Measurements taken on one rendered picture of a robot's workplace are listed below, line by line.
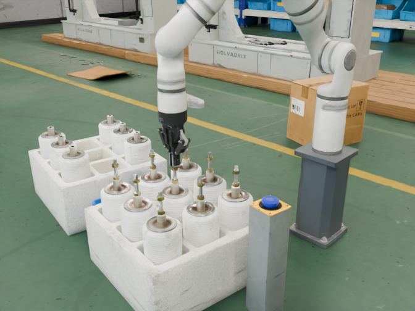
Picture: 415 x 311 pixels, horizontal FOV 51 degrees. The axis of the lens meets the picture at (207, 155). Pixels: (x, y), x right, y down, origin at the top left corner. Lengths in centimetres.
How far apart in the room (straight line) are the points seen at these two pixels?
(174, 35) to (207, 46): 265
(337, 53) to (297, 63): 188
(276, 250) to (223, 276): 19
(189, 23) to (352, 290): 84
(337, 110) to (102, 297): 84
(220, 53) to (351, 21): 110
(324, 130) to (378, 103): 152
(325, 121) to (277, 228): 43
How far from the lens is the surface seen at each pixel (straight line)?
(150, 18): 430
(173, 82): 108
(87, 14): 539
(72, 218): 154
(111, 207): 125
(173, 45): 105
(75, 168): 150
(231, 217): 119
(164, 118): 111
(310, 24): 119
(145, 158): 160
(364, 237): 157
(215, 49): 363
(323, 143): 137
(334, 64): 129
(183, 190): 123
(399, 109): 281
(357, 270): 141
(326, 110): 133
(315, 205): 143
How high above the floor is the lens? 82
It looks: 23 degrees down
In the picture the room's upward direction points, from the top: straight up
